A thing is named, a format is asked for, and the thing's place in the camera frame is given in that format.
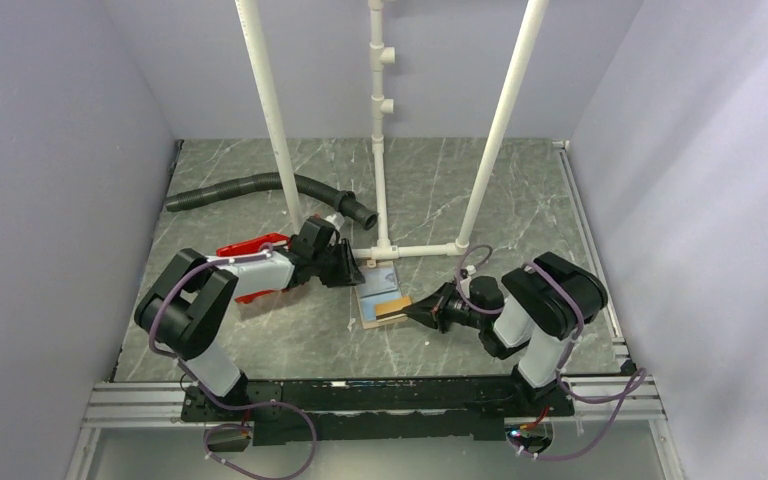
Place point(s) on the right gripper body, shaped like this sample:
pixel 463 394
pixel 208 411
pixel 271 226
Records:
pixel 456 309

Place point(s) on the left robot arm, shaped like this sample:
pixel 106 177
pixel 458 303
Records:
pixel 184 308

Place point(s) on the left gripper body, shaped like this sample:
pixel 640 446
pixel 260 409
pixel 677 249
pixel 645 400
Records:
pixel 330 266

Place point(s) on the red plastic bin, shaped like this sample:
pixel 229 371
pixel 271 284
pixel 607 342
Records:
pixel 259 264

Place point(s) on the white PVC pipe frame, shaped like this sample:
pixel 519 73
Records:
pixel 380 56

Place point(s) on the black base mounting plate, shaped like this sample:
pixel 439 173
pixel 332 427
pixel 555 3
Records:
pixel 289 410

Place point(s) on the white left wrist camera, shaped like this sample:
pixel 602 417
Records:
pixel 336 219

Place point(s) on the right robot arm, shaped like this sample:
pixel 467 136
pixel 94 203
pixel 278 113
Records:
pixel 537 310

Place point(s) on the silver VIP credit card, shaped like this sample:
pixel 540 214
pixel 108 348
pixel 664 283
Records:
pixel 378 281

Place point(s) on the orange magnetic stripe card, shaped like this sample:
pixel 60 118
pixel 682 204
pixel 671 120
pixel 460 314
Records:
pixel 392 309

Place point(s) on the aluminium extrusion rail frame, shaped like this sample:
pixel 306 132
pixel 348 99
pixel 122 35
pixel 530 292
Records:
pixel 607 399

